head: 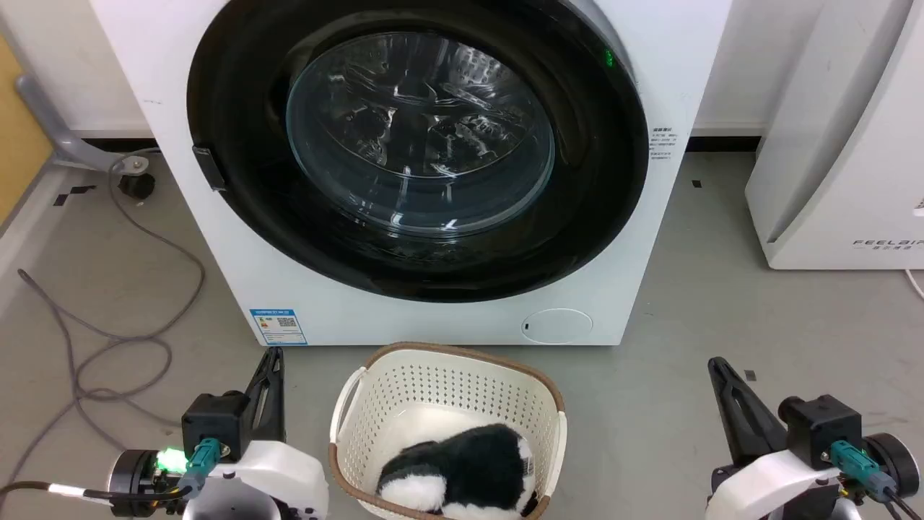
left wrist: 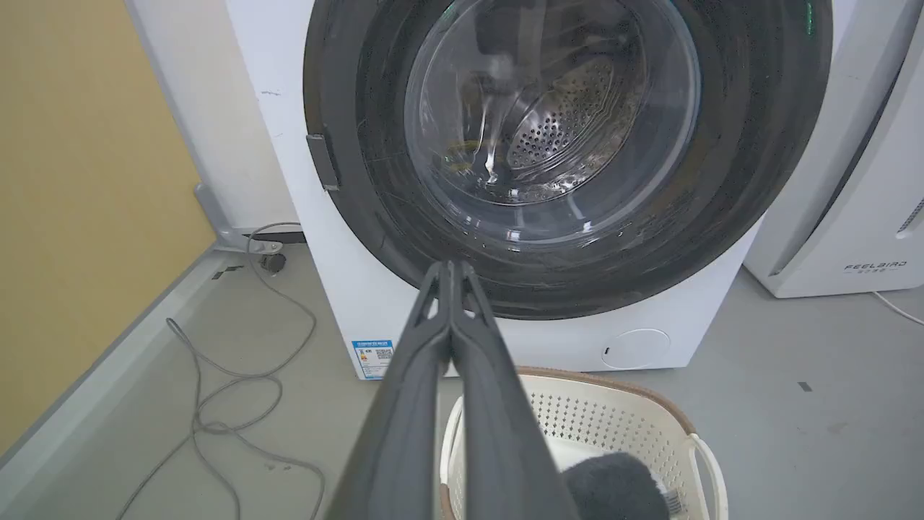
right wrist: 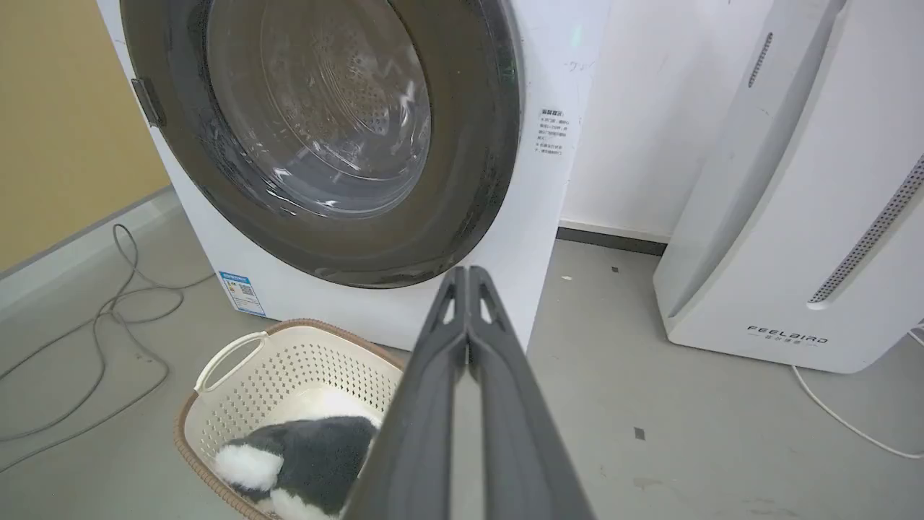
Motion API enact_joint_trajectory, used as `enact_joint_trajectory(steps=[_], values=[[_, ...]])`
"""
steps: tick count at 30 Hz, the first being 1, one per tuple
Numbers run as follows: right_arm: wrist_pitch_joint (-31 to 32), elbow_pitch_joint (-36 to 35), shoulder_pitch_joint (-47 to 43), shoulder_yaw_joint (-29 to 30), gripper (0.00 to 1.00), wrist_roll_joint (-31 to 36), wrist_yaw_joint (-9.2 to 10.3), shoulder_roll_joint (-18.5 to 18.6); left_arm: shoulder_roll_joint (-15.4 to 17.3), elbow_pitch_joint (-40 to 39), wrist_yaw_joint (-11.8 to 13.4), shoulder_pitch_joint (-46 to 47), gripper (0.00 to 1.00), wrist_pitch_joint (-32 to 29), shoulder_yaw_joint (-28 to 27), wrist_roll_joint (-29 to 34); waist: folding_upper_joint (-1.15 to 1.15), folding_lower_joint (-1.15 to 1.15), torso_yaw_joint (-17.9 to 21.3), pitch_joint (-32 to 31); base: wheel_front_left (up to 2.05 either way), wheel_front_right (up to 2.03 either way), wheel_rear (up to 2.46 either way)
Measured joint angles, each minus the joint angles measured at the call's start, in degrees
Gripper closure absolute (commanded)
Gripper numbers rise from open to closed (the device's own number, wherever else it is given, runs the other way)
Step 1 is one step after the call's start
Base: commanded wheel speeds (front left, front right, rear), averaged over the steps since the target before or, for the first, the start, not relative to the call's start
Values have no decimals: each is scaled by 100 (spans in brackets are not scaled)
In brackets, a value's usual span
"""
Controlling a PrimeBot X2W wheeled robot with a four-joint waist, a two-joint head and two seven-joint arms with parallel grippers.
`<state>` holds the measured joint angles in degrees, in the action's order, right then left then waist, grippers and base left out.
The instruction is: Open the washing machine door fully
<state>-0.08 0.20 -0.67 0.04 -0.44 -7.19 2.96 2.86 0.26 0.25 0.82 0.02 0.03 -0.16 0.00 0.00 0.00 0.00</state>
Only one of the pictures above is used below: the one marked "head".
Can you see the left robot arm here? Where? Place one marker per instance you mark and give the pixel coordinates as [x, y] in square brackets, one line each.
[133, 473]

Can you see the grey metal frame leg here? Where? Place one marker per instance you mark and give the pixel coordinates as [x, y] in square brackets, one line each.
[43, 108]

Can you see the yellow wooden board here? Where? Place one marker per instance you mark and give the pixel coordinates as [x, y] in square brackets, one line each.
[18, 137]

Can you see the round white filter cover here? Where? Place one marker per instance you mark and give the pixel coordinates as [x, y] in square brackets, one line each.
[557, 326]

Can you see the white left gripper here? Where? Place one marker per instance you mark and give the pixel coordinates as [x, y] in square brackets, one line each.
[281, 477]

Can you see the black round glass washer door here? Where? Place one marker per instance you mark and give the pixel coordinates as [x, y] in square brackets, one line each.
[242, 115]

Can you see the white washing machine body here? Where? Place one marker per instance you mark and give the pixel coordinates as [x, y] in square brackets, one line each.
[231, 278]

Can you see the white air purifier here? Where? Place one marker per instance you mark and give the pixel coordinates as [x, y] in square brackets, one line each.
[852, 144]

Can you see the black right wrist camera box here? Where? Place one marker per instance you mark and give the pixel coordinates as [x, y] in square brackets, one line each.
[819, 426]

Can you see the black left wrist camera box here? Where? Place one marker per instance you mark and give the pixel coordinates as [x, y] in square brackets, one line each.
[213, 426]

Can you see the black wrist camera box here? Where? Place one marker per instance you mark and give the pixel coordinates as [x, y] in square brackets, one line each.
[819, 426]
[213, 426]

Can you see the black caster wheel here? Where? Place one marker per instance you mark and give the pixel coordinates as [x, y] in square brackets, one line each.
[136, 186]

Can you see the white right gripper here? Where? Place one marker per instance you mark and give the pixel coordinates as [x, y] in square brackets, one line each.
[765, 484]

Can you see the black and white plush toy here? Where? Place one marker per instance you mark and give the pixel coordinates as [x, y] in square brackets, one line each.
[469, 462]

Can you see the cream laundry basket brown rim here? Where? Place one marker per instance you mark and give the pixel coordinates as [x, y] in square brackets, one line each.
[433, 383]

